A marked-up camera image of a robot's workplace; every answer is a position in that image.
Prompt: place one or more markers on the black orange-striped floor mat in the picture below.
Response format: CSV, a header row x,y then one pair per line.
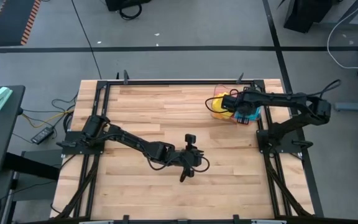
x,y
8,21

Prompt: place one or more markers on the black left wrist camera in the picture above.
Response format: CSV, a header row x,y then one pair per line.
x,y
190,140

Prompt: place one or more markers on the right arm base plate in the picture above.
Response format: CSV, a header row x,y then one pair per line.
x,y
295,150

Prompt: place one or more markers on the black cabinet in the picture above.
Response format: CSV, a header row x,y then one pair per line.
x,y
306,12

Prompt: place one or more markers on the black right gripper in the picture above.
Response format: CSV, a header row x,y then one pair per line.
x,y
241,104

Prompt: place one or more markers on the black equipment base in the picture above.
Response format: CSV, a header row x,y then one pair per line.
x,y
126,3

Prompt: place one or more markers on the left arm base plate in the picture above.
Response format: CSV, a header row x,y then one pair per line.
x,y
73,151

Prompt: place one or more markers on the black power adapter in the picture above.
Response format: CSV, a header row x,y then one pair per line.
x,y
42,135

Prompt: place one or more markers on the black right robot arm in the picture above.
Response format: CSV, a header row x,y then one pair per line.
x,y
291,102

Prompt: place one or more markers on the black side table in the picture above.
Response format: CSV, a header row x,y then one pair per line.
x,y
2,130

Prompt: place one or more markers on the yellow microfiber towel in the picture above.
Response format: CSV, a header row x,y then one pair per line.
x,y
216,105

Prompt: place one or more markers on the grey metal desk frame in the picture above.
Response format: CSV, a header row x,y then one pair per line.
x,y
36,155

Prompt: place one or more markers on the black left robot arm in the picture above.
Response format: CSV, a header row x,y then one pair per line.
x,y
129,141

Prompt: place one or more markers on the blue microfiber towel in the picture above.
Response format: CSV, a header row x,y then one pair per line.
x,y
253,115

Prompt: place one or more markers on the clear plastic bin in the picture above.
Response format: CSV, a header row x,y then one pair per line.
x,y
216,90

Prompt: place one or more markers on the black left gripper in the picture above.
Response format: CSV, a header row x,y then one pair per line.
x,y
188,158

